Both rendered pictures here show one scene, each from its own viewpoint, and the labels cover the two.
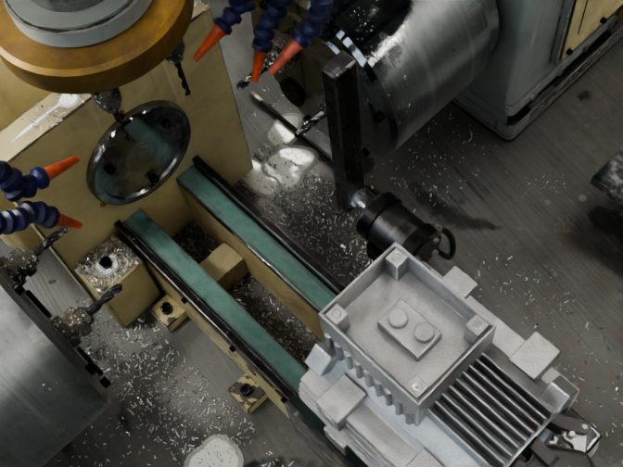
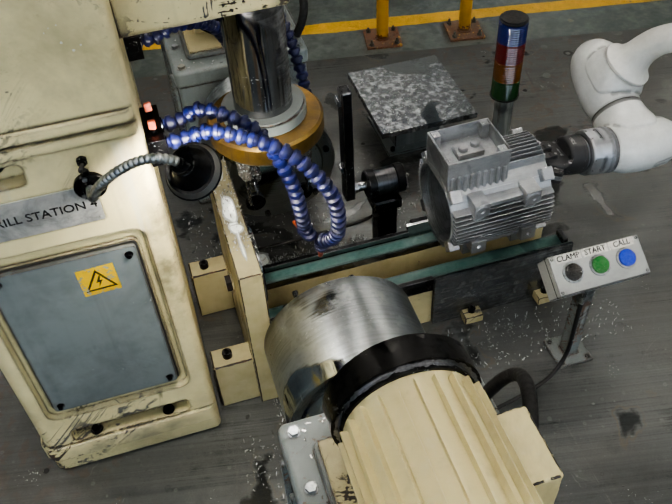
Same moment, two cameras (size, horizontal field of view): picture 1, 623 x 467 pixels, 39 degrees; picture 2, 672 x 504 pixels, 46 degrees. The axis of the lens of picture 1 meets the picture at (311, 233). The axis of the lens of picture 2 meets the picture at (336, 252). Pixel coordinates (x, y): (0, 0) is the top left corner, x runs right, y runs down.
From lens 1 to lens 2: 1.09 m
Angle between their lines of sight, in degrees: 42
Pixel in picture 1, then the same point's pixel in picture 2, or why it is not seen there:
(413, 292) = (449, 145)
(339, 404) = (481, 199)
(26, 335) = (383, 283)
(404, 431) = (505, 185)
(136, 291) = not seen: hidden behind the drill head
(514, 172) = (338, 181)
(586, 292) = not seen: hidden behind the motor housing
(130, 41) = (313, 105)
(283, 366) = (410, 278)
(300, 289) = (369, 256)
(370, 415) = (491, 195)
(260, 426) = not seen: hidden behind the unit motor
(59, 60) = (304, 129)
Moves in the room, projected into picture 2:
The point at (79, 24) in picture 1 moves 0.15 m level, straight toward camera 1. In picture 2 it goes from (300, 106) to (400, 103)
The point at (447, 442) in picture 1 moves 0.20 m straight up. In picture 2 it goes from (520, 169) to (536, 76)
